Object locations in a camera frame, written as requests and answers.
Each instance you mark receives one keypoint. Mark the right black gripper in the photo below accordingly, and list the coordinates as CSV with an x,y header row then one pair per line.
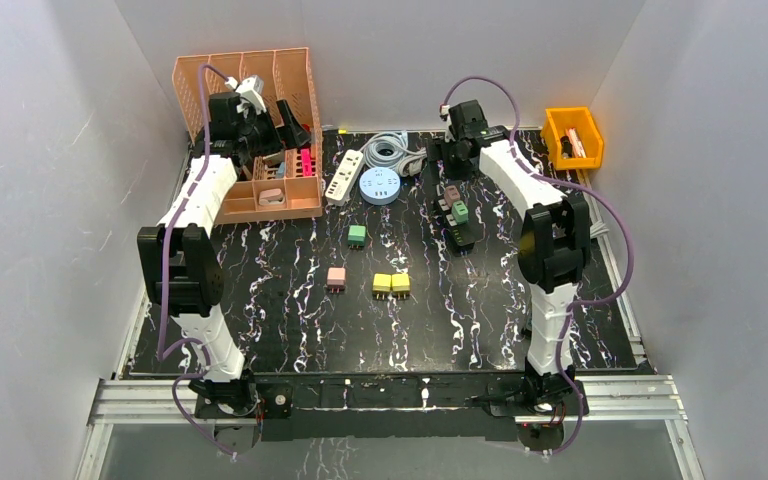
x,y
438,150

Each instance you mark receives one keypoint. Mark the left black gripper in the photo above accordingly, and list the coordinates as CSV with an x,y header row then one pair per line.
x,y
279,124

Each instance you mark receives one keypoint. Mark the white power strip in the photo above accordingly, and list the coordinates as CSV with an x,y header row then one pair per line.
x,y
348,170

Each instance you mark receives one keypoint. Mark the round blue power socket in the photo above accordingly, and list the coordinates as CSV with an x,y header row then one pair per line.
x,y
379,186

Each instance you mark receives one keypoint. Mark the green plug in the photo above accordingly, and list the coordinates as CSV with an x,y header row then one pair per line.
x,y
357,236
459,212

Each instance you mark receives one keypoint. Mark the yellow plug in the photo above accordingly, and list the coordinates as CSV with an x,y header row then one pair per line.
x,y
400,285
381,285

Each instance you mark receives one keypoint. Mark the pink plug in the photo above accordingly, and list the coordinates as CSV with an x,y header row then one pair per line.
x,y
336,279
451,195

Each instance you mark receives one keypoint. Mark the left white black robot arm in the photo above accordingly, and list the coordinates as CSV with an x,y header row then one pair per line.
x,y
180,268

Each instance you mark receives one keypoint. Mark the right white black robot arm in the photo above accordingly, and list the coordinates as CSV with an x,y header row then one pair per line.
x,y
554,247

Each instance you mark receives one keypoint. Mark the pink plug on black strip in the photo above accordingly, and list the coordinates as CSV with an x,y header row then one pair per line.
x,y
451,195

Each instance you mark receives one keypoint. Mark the green plug on black strip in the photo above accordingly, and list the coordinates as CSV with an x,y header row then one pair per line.
x,y
459,212

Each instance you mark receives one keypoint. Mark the pink file organizer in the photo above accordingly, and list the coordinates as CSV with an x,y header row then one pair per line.
x,y
281,186

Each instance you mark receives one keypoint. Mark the black power strip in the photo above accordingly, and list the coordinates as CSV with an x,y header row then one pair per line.
x,y
460,238

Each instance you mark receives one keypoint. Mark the orange storage bin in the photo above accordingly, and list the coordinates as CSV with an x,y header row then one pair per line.
x,y
573,139

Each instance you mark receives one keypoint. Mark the aluminium base frame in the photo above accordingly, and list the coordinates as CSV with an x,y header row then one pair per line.
x,y
601,396

